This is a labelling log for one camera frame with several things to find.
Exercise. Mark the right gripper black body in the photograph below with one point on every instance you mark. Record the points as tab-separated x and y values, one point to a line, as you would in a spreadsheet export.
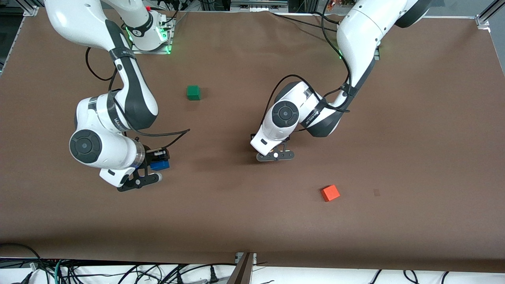
150	157

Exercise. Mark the blue cube block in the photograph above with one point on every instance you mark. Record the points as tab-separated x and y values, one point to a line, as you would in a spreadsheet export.
161	165

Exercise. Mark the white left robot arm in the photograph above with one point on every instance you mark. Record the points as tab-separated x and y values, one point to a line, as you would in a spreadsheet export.
363	35

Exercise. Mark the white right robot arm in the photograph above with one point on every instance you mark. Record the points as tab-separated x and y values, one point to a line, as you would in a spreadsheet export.
102	150

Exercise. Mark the green cube block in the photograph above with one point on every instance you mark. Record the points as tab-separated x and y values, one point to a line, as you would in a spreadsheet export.
193	93

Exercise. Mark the brown table cover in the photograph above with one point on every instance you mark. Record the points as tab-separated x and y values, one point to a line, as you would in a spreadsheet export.
252	221

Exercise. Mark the orange cube block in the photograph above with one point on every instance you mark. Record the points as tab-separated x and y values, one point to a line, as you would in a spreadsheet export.
330	193

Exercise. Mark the dark metal beam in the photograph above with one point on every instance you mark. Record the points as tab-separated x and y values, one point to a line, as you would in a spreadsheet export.
241	274

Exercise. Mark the black power plug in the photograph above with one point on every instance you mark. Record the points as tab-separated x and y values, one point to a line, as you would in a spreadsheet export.
214	276

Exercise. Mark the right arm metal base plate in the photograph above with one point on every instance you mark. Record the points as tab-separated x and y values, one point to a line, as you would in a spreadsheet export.
158	50

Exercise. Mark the small metal edge bracket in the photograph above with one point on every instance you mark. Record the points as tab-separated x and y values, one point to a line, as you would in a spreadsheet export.
240	257

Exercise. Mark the grey metal rail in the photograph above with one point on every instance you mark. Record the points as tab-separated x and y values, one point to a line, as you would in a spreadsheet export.
258	4

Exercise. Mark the aluminium frame profile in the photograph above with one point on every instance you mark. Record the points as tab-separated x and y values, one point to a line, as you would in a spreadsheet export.
487	15

